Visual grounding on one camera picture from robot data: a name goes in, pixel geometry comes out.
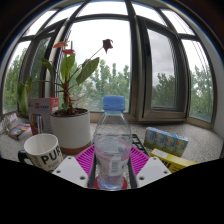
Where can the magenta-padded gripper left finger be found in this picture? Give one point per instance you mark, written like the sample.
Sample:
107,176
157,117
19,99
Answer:
70,170

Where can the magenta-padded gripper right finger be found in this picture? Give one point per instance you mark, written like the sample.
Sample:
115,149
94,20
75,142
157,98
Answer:
154,170

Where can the clear blue-capped water bottle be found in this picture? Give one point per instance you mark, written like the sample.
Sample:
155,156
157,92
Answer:
112,143

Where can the yellow box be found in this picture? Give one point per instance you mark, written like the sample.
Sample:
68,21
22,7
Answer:
171,161

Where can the flat round red coaster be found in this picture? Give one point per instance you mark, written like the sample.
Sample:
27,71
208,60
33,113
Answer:
96,184

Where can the blue green carton pack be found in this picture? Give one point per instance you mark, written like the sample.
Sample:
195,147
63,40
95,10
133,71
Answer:
166,140

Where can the white mug with black lettering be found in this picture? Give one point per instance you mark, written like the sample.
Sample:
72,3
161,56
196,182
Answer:
43,153

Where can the black grid trivet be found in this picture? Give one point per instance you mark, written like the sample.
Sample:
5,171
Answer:
138,140

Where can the potted plant in white pot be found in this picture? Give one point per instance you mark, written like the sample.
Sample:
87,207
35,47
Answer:
71,131

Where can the red white spool-print box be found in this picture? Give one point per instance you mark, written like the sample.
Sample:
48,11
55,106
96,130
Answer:
41,113

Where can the dark box with colourful stripes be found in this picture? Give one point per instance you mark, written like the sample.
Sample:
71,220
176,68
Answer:
20,130

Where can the white power strip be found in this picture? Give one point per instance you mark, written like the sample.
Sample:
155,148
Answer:
9,121

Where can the metal-framed window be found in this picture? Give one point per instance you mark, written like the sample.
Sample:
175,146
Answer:
136,66

